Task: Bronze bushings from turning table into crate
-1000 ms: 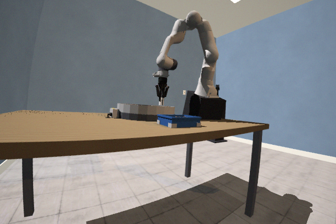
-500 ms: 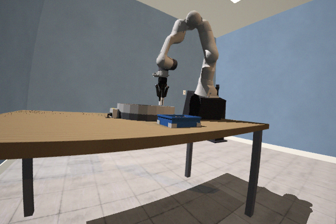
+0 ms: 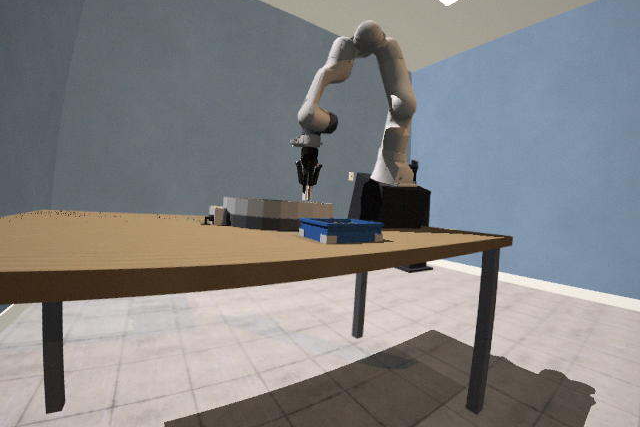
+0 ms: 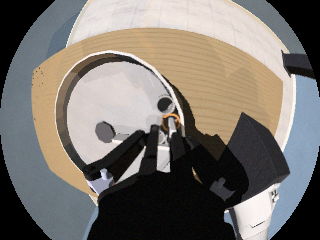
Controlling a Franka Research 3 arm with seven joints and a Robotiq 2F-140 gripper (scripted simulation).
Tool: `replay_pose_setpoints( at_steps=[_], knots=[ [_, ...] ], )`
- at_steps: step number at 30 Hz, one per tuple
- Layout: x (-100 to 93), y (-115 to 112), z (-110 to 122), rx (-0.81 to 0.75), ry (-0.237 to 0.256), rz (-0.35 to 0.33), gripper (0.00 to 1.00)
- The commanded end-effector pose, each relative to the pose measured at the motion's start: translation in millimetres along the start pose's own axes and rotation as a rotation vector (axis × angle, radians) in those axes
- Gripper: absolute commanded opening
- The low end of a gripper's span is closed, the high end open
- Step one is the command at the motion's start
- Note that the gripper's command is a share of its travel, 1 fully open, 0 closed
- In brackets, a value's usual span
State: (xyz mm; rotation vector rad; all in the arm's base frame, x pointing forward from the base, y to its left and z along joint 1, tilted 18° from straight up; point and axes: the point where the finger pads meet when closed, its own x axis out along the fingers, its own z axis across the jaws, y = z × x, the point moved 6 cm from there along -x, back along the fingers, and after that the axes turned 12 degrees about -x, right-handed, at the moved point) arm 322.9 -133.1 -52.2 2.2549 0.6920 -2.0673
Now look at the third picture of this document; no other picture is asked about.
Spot blue plastic crate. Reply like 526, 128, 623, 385
299, 218, 384, 244

